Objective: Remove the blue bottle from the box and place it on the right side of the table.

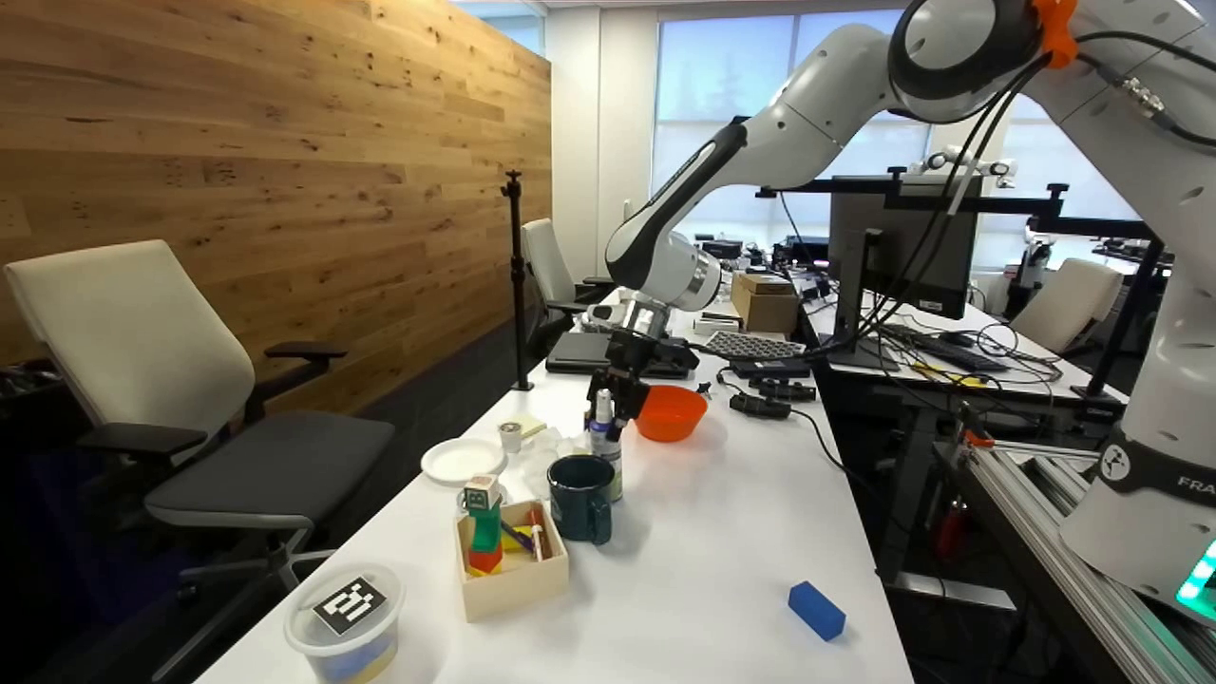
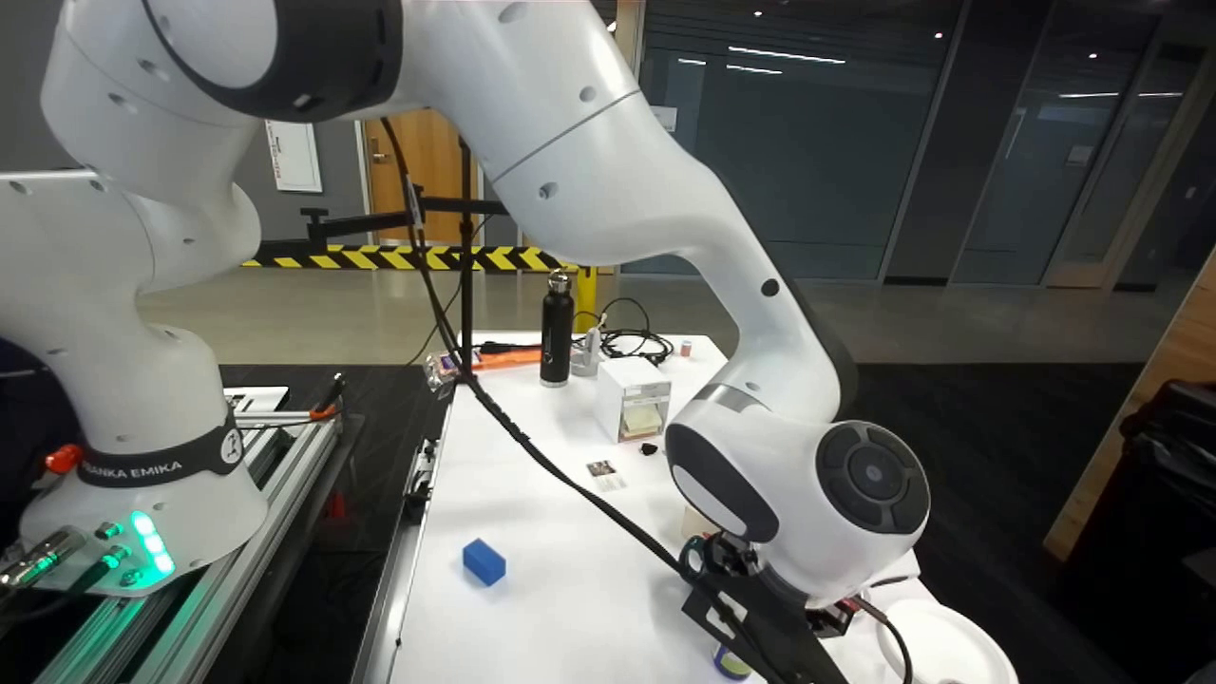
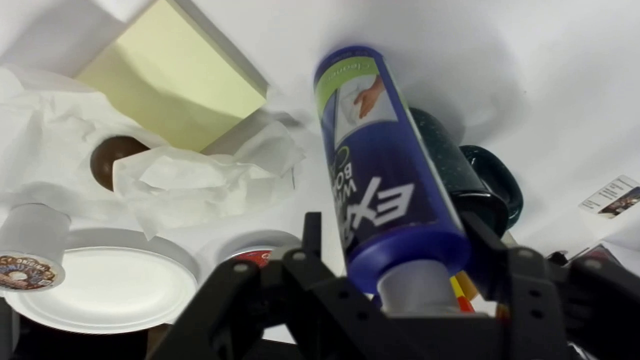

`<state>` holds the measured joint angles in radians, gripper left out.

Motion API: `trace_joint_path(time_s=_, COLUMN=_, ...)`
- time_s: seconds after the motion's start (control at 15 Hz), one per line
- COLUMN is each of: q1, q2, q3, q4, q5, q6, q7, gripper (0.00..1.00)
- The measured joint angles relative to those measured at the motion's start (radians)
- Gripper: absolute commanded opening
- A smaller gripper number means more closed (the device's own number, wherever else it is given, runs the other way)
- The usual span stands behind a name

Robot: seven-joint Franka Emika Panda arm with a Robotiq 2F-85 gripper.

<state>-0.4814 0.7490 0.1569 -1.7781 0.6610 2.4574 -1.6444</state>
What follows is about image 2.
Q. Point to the office chair with armrests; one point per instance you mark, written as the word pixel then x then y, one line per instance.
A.
pixel 1179 442

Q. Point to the small printed picture card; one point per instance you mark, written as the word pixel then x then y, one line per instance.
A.
pixel 606 473

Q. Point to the white cube box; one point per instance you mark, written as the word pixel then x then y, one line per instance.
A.
pixel 634 404

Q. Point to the red black hand tool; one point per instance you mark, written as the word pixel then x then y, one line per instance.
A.
pixel 327 404

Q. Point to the white plate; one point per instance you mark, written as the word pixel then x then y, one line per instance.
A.
pixel 957 646

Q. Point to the aluminium rail frame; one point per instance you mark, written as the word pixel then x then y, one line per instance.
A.
pixel 253 508

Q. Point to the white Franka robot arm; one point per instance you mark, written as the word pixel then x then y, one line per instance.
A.
pixel 573 128

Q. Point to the small black round cap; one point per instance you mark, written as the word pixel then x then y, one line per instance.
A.
pixel 648 445

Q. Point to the yellow black striped barrier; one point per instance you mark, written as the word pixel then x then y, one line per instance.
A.
pixel 382 261

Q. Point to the black drink bottle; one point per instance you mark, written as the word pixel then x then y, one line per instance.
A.
pixel 555 330

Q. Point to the blue rectangular block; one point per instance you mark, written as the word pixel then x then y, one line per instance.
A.
pixel 485 564

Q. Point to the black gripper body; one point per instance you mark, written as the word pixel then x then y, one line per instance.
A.
pixel 761 620

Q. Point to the orange tool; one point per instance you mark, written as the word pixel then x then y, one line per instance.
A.
pixel 506 359

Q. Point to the black camera stand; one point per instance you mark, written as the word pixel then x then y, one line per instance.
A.
pixel 471 318

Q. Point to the white paper sign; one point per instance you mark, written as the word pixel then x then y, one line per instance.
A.
pixel 296 157

